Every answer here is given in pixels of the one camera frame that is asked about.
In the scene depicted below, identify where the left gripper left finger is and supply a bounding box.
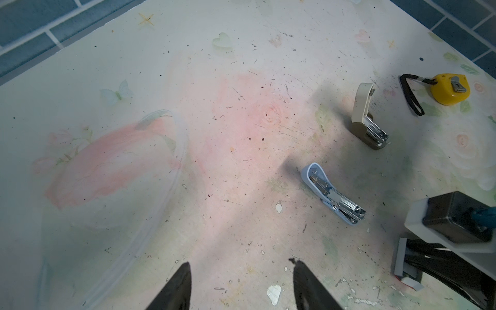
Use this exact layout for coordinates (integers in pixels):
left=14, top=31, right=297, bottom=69
left=146, top=262, right=192, bottom=310

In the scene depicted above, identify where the beige stapler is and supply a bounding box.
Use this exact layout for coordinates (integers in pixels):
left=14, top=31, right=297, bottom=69
left=350, top=83, right=389, bottom=150

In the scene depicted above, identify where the yellow tape measure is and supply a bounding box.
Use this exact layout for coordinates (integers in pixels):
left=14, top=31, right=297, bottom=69
left=399, top=74, right=471, bottom=116

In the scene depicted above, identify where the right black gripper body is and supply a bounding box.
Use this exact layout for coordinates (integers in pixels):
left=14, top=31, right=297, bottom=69
left=405, top=239, right=495, bottom=309

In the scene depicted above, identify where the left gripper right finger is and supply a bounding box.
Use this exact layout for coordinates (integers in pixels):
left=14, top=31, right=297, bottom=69
left=292, top=259, right=343, bottom=310

